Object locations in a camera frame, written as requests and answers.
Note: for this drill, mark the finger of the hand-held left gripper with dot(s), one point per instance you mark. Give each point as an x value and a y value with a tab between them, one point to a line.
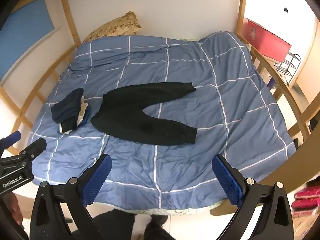
11	138
33	148

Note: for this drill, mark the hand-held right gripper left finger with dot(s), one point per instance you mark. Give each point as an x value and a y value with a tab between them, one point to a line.
97	181

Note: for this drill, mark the person's legs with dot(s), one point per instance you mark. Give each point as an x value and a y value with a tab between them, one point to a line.
130	225

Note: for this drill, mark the blue wall panel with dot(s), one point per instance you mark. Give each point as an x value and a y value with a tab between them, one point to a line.
27	30

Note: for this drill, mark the red storage box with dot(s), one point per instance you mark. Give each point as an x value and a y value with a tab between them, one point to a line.
267	40

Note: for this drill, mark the wooden bed frame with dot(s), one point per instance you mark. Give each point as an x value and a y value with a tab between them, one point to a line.
275	80

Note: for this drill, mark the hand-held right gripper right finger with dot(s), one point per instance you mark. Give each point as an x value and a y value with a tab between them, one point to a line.
228	182

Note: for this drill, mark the folded navy garment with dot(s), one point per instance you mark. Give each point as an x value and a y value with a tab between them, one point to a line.
67	106

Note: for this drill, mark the folded cream garment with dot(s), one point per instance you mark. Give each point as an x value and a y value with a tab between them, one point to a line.
83	111

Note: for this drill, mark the folded blue garment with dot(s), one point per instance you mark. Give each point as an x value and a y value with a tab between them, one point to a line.
85	120

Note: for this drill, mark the person's left hand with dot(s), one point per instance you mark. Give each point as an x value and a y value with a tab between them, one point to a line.
17	210

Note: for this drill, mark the pink packets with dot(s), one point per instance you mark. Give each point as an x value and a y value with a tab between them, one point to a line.
306	201

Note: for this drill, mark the black pants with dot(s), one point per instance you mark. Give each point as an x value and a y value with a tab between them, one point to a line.
150	115

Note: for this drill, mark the brown patterned pillow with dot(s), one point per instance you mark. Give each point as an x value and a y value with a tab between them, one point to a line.
112	27

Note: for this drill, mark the blue checked blanket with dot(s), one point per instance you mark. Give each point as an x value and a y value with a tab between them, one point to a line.
175	92

